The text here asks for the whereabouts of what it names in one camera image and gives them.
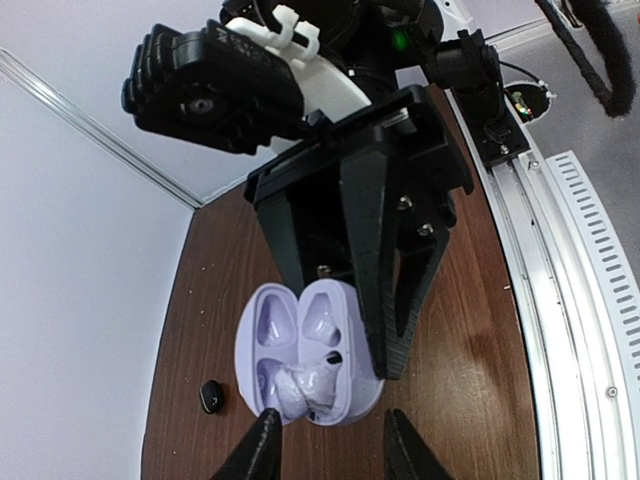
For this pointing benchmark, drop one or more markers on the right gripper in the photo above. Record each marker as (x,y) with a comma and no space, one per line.
(368,198)

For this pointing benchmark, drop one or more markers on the purple round charging case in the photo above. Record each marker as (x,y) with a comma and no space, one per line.
(278,327)

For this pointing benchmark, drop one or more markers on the right aluminium frame post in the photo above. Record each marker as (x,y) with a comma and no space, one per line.
(17,72)

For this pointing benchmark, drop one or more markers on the white stem earbud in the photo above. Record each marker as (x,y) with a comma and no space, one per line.
(309,387)

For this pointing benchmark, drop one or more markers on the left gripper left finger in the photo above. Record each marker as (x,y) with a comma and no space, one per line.
(258,455)

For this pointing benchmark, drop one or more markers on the front aluminium rail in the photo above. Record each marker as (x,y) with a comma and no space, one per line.
(578,305)

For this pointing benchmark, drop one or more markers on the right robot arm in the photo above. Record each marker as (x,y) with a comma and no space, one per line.
(394,35)

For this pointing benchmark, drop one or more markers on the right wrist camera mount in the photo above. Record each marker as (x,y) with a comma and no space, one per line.
(248,79)

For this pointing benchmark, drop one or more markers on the black charging case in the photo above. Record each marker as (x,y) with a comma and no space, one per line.
(212,397)

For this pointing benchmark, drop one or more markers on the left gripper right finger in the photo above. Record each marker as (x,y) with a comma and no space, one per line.
(406,455)

